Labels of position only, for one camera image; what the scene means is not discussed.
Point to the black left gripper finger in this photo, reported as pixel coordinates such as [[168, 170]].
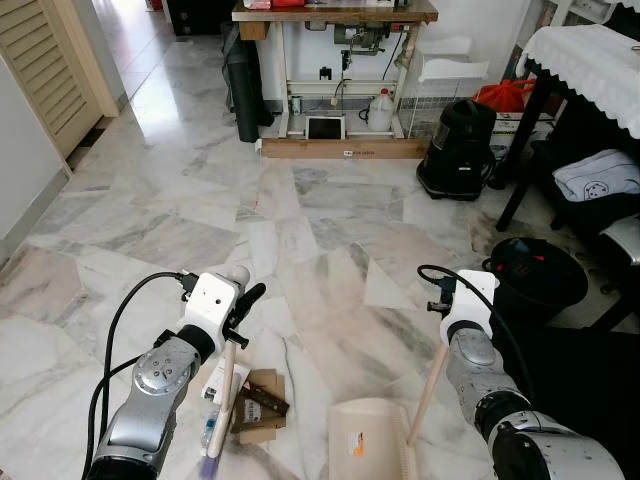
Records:
[[253, 297]]

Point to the hand broom with white knob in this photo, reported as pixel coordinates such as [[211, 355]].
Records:
[[224, 395]]

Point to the brown cardboard piece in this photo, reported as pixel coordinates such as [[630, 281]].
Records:
[[262, 425]]

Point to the beige plastic dustpan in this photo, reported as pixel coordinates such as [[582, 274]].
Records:
[[365, 440]]

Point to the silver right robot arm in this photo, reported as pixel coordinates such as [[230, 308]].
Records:
[[500, 400]]

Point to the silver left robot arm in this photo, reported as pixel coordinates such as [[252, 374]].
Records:
[[150, 390]]

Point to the small white printed carton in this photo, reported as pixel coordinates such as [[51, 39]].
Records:
[[214, 382]]

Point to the black canister vacuum cleaner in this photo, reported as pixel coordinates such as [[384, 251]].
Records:
[[458, 150]]

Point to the long brown cardboard box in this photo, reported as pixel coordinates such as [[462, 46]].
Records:
[[320, 148]]

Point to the dark wooden table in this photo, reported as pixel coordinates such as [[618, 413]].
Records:
[[525, 150]]

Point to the translucent plastic jug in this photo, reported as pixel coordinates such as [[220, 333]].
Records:
[[380, 115]]

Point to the light blue folded cloth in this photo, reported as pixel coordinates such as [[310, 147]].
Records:
[[600, 178]]

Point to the tall black case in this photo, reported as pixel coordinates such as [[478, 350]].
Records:
[[245, 85]]

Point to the red plastic bag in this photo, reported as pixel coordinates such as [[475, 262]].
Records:
[[505, 97]]

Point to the white lace tablecloth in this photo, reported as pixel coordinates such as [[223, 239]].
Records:
[[585, 70]]

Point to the wooden top sewing table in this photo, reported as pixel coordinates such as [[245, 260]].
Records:
[[330, 13]]

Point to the louvred wooden door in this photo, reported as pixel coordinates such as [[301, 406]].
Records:
[[45, 60]]

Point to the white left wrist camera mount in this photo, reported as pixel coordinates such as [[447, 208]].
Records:
[[212, 305]]

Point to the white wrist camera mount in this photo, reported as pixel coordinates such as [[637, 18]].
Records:
[[212, 305], [472, 305]]

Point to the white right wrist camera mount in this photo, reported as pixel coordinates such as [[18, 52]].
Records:
[[472, 305]]

